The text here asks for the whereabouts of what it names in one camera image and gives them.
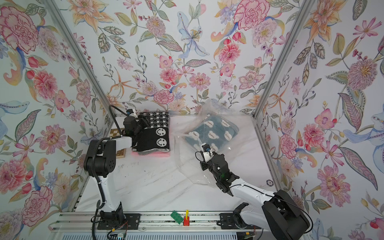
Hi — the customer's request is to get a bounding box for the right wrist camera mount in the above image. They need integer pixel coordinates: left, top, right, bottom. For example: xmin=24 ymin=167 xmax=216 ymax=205
xmin=201 ymin=143 xmax=214 ymax=163

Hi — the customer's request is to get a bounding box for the red yellow clip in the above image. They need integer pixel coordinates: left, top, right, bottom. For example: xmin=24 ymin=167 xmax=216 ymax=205
xmin=183 ymin=210 xmax=190 ymax=227

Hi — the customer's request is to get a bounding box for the green tag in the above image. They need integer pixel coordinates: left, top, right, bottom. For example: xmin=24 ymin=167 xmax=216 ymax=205
xmin=171 ymin=211 xmax=184 ymax=225

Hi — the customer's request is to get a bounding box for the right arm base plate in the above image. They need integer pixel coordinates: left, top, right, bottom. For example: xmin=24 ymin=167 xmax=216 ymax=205
xmin=217 ymin=213 xmax=254 ymax=230

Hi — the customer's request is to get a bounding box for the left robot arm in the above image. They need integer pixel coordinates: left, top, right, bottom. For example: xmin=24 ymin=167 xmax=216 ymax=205
xmin=84 ymin=115 xmax=150 ymax=223

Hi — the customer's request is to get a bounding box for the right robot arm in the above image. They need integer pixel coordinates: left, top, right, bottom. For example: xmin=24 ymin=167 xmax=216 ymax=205
xmin=195 ymin=151 xmax=314 ymax=240

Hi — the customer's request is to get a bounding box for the wooden chessboard box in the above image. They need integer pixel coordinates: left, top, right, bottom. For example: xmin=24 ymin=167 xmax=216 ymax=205
xmin=109 ymin=128 xmax=127 ymax=159

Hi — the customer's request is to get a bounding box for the grey blanket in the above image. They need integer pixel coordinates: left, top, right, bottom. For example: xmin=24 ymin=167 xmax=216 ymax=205
xmin=137 ymin=150 xmax=171 ymax=157

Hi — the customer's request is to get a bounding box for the pink blanket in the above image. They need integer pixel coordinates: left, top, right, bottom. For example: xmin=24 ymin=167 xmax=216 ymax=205
xmin=131 ymin=151 xmax=171 ymax=158

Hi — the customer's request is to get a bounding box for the black white patterned blanket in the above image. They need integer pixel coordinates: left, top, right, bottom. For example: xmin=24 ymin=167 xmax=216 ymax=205
xmin=132 ymin=112 xmax=170 ymax=152

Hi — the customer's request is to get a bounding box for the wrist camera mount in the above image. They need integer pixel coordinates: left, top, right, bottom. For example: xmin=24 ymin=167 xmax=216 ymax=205
xmin=201 ymin=143 xmax=214 ymax=163
xmin=126 ymin=109 xmax=138 ymax=119

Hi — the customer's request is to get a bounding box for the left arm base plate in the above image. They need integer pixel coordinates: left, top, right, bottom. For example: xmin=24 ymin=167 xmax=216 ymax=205
xmin=97 ymin=213 xmax=141 ymax=230

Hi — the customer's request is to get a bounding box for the clear plastic vacuum bag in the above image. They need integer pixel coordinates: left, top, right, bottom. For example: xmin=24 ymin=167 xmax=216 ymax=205
xmin=172 ymin=100 xmax=256 ymax=187

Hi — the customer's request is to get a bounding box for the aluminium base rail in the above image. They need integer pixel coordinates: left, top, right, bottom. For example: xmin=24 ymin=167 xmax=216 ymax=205
xmin=47 ymin=210 xmax=259 ymax=233

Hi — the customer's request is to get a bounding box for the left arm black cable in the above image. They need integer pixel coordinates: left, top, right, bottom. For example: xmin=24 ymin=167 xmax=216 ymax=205
xmin=91 ymin=104 xmax=128 ymax=240

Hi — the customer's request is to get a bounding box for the small circuit board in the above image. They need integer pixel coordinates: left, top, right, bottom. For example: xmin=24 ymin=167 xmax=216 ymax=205
xmin=107 ymin=230 xmax=127 ymax=240

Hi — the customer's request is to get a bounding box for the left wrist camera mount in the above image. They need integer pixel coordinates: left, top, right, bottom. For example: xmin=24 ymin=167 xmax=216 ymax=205
xmin=126 ymin=109 xmax=138 ymax=119

